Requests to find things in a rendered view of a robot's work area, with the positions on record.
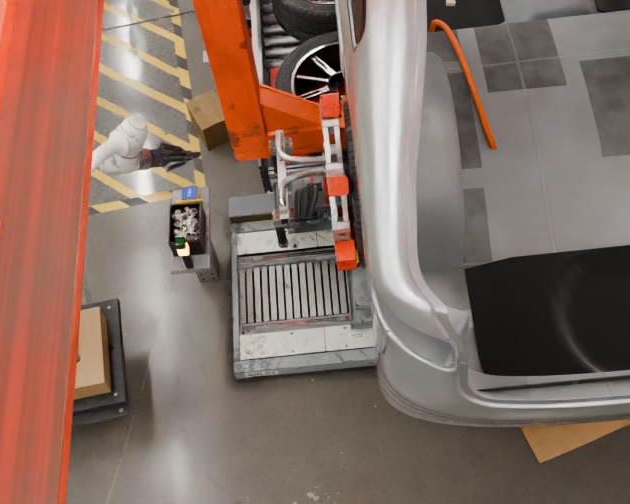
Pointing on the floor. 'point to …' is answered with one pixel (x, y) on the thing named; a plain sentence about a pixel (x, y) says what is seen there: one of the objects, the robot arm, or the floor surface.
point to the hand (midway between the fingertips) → (192, 155)
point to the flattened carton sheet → (567, 436)
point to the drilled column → (211, 269)
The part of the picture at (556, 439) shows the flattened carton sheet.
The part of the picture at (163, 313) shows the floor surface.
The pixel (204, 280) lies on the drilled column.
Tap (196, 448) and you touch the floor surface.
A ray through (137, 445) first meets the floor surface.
